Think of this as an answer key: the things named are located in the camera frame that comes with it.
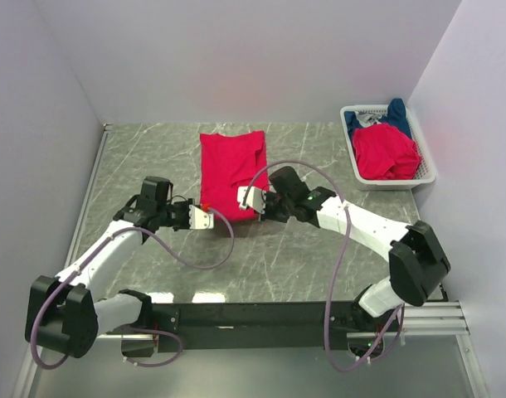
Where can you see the red t shirt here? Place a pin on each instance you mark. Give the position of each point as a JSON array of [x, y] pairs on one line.
[[228, 163], [382, 152]]

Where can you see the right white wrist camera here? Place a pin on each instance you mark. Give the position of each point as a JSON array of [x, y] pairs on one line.
[[251, 199]]

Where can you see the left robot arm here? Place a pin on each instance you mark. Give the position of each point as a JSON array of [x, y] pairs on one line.
[[68, 311]]

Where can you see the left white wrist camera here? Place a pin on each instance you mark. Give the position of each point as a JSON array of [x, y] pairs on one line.
[[199, 219]]

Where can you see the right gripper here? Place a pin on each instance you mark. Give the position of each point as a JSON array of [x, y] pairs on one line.
[[267, 215]]

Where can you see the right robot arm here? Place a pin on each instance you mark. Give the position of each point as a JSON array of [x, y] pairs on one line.
[[417, 262]]

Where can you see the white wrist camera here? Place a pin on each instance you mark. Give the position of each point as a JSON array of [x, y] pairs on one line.
[[251, 199], [199, 219]]

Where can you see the red t shirt in basket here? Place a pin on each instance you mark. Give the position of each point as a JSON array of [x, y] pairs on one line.
[[382, 152]]

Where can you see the white plastic laundry basket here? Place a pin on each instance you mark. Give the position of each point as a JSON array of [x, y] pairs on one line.
[[425, 173]]

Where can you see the blue t shirt in basket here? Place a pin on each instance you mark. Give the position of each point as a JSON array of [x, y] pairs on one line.
[[395, 116]]

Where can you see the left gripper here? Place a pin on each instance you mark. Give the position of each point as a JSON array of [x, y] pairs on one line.
[[186, 225]]

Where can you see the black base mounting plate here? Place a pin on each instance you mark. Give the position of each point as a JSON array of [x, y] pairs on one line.
[[262, 325]]

